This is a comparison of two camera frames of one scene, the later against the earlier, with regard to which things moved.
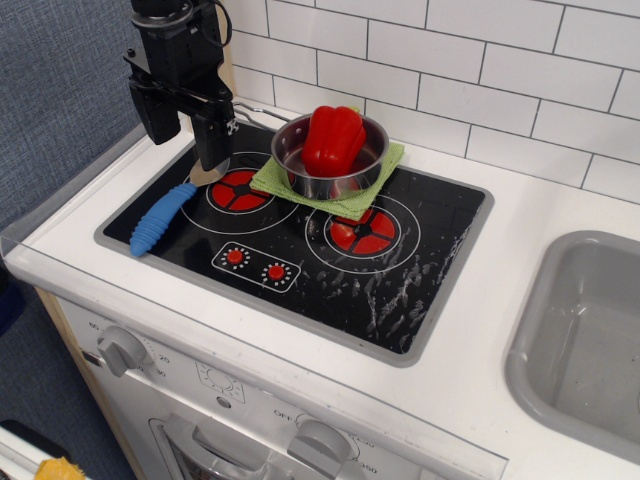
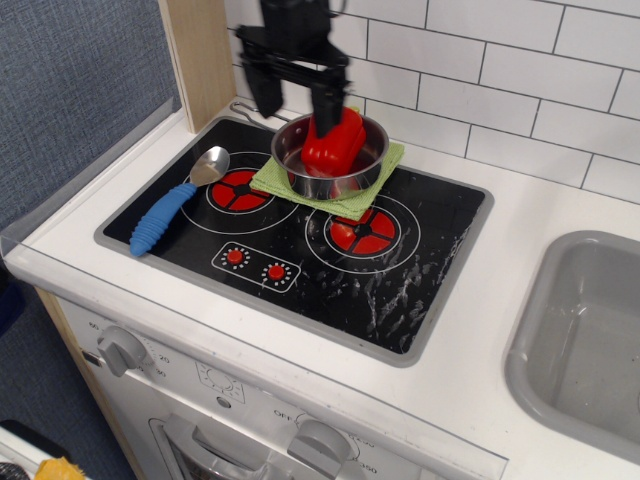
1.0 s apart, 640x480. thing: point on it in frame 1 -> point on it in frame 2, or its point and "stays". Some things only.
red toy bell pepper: x=333 y=141 stays
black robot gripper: x=175 y=82 -> x=295 y=42
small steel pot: x=288 y=134 stays
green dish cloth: x=271 y=179 stays
